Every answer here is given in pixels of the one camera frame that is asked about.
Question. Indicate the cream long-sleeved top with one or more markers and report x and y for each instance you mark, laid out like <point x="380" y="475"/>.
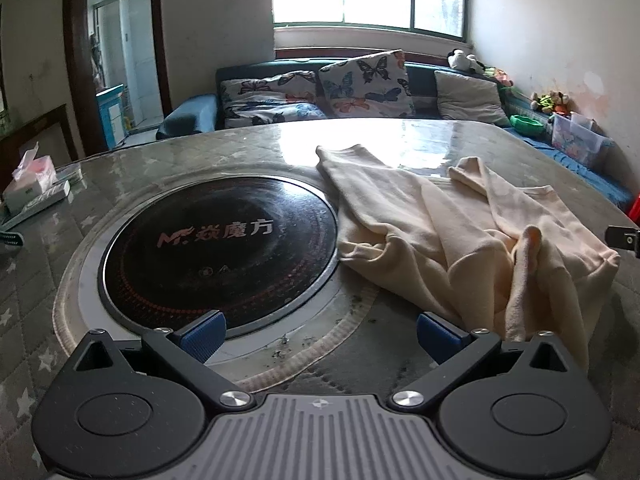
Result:
<point x="425" y="220"/>

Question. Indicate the pink tissue packet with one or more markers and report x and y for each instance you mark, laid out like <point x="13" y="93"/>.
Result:
<point x="35" y="167"/>

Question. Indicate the round black induction cooktop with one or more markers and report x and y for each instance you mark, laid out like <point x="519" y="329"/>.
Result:
<point x="200" y="265"/>

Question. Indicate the colourful plush toy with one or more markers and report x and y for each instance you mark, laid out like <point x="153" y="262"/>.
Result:
<point x="500" y="77"/>

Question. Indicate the grey cushion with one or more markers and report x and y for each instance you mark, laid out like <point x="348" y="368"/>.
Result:
<point x="470" y="97"/>

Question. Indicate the blue sofa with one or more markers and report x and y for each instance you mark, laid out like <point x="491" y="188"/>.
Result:
<point x="424" y="81"/>

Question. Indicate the white cardboard box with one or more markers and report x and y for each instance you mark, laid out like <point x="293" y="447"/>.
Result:
<point x="30" y="195"/>

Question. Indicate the flat butterfly print cushion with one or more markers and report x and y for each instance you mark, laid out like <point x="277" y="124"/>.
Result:
<point x="265" y="87"/>

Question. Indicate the red plastic stool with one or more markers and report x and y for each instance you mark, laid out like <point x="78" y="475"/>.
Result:
<point x="635" y="207"/>

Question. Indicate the clear plastic storage box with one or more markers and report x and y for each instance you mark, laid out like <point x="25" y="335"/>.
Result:
<point x="580" y="142"/>

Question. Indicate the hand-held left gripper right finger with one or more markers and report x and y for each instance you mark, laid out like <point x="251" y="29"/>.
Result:
<point x="436" y="336"/>

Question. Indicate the folded butterfly print blanket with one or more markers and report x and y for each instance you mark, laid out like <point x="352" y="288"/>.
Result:
<point x="280" y="114"/>

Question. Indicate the panda plush toy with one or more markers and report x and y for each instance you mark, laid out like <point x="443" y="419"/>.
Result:
<point x="460" y="60"/>

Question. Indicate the blue cabinet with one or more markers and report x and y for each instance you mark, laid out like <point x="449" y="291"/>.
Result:
<point x="110" y="117"/>

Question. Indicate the green and yellow plush toys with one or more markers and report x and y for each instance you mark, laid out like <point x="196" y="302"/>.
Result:
<point x="550" y="102"/>

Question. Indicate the green bowl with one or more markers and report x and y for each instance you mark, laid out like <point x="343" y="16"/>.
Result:
<point x="526" y="125"/>

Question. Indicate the large butterfly print cushion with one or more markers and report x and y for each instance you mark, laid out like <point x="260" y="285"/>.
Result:
<point x="365" y="85"/>

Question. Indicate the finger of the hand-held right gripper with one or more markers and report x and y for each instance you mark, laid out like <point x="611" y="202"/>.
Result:
<point x="624" y="241"/>

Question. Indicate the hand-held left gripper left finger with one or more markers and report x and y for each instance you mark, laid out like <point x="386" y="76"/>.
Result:
<point x="205" y="337"/>

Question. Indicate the dark wooden door frame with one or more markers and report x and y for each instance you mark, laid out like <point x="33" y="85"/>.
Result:
<point x="75" y="60"/>

